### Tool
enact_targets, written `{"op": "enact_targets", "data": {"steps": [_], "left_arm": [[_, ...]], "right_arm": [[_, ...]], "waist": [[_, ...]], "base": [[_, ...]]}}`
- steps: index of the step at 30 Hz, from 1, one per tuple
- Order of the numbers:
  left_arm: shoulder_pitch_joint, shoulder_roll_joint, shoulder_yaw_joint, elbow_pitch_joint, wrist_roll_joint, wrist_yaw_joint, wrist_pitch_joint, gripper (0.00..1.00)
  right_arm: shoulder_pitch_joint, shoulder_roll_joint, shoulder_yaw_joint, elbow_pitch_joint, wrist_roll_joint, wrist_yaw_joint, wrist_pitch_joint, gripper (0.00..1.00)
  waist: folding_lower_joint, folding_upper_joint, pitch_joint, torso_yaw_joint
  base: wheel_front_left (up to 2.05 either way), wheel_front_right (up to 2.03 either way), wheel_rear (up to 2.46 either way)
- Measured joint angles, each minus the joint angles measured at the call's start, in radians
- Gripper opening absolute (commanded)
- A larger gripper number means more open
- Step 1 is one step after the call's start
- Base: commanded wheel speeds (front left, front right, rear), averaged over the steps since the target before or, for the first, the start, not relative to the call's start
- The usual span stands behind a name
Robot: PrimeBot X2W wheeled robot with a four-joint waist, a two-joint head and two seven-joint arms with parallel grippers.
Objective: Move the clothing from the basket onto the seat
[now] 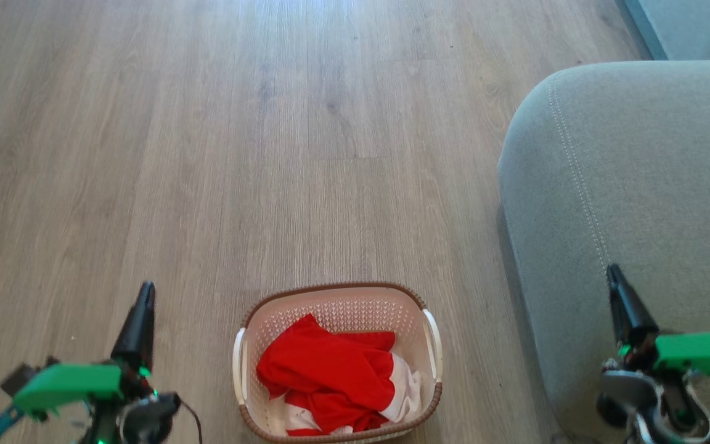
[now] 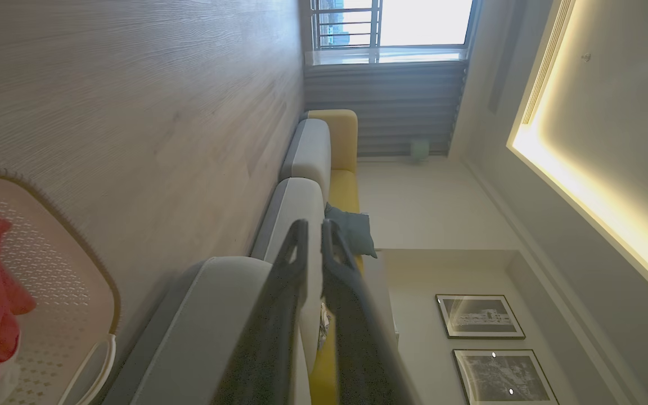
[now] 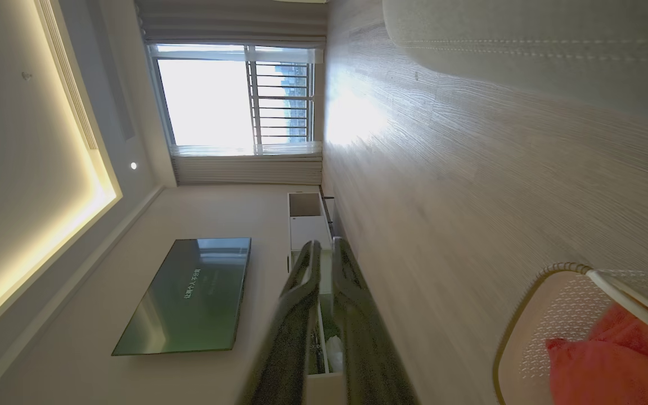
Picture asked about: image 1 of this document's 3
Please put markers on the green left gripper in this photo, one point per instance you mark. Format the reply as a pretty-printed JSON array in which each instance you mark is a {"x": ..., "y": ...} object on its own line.
[{"x": 71, "y": 382}]

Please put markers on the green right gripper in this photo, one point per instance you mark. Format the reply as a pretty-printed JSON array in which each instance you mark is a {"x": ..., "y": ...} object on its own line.
[{"x": 700, "y": 354}]

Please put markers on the red and white garment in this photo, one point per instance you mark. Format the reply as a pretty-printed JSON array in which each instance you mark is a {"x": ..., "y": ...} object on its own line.
[{"x": 330, "y": 370}]

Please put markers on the grey fabric sofa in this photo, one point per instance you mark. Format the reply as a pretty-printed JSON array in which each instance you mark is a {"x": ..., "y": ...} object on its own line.
[{"x": 638, "y": 185}]

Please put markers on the grey sofa seat section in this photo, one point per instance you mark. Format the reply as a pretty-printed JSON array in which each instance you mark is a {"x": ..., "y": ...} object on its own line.
[{"x": 700, "y": 24}]

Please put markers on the cream laundry basket brown rim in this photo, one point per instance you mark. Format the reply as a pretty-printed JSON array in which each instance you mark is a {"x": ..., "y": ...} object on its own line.
[{"x": 342, "y": 302}]

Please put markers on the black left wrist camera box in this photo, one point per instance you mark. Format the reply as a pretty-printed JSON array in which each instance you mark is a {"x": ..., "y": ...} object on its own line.
[{"x": 19, "y": 379}]

